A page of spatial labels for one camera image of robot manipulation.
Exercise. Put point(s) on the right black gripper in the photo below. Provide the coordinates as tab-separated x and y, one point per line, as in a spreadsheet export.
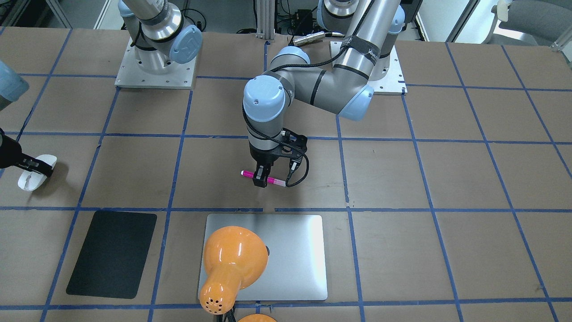
10	154

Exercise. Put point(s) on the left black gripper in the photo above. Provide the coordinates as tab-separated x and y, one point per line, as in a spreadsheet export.
261	157

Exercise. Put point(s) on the pink highlighter pen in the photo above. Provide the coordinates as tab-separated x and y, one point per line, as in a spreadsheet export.
275	181

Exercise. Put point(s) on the white computer mouse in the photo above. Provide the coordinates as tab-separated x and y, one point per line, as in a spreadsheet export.
30	180

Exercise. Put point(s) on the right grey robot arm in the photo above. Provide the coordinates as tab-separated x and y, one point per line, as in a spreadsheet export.
154	25

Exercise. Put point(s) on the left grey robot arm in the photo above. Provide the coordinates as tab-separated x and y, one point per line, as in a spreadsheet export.
365	25

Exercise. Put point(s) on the black mousepad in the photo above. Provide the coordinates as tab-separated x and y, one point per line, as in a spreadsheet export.
113	255

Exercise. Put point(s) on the orange desk lamp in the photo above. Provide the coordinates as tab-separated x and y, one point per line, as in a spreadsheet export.
234	258

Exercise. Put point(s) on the silver closed laptop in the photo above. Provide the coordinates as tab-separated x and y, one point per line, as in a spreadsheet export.
296	270

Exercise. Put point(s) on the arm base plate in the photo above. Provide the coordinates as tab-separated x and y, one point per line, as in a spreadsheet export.
153	70
389	71

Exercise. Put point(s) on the aluminium frame post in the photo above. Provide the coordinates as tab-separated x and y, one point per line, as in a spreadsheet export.
265	19

